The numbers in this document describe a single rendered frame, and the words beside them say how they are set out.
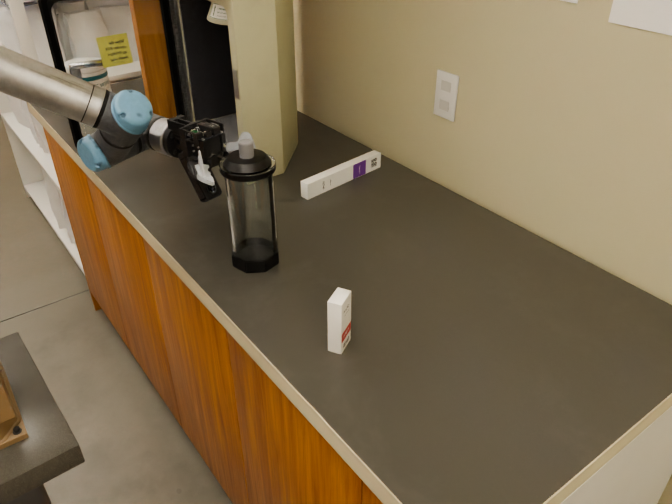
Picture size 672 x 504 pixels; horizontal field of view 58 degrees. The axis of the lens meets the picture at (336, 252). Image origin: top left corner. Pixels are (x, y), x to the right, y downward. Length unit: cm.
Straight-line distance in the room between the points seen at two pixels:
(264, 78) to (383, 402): 86
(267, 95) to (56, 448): 93
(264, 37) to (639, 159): 85
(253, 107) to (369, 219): 40
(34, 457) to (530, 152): 111
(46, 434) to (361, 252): 69
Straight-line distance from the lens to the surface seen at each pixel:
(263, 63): 152
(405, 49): 165
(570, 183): 139
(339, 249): 132
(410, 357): 106
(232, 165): 115
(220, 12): 157
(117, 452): 224
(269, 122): 157
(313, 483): 122
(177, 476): 212
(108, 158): 132
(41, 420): 106
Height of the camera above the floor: 167
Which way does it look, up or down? 34 degrees down
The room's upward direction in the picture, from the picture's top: straight up
